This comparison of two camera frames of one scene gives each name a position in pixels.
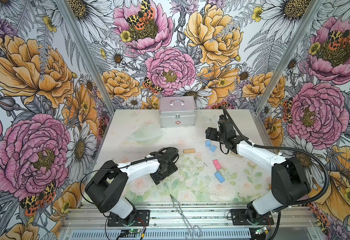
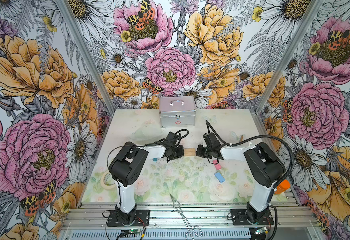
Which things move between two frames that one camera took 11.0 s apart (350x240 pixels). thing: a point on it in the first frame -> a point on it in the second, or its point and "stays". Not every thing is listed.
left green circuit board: x=134 y=231 stays
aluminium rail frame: x=193 y=216 stays
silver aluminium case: x=179 y=111 stays
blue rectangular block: x=219 y=176 stays
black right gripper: x=211 y=133 -> x=198 y=152
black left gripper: x=156 y=177 -> x=181 y=153
